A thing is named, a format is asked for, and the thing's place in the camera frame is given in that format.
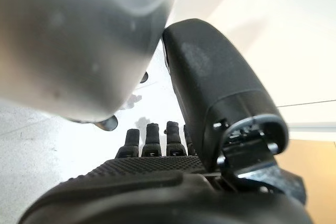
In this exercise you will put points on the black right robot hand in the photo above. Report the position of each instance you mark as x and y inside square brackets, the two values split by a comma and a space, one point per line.
[215, 93]

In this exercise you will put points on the clear plastic drink bottle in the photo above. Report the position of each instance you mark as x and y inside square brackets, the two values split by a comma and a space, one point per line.
[76, 45]

